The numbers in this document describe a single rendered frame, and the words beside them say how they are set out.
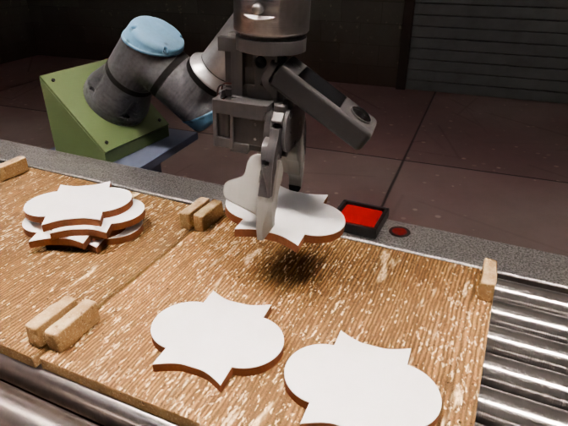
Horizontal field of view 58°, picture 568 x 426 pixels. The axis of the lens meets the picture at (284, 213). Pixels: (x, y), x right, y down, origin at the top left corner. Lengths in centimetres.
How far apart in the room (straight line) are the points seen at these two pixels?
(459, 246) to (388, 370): 32
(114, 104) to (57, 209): 49
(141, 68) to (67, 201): 44
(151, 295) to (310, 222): 21
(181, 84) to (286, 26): 63
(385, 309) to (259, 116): 26
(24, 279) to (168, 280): 18
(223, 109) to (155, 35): 61
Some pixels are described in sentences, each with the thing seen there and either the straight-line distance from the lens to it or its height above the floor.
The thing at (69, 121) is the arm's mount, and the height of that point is 96.
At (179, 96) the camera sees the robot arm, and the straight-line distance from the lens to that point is 112.
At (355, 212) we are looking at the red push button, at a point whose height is 93.
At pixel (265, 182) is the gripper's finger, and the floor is 109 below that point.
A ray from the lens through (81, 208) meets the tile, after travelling 75.
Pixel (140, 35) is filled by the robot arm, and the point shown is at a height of 114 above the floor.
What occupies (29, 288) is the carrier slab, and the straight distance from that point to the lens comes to 69.
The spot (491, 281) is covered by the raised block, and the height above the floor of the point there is 96.
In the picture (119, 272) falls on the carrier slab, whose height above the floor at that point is 94.
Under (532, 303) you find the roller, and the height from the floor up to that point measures 91.
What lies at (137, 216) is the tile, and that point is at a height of 97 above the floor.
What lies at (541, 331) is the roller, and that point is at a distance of 67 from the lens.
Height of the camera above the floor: 131
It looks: 28 degrees down
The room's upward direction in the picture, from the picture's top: straight up
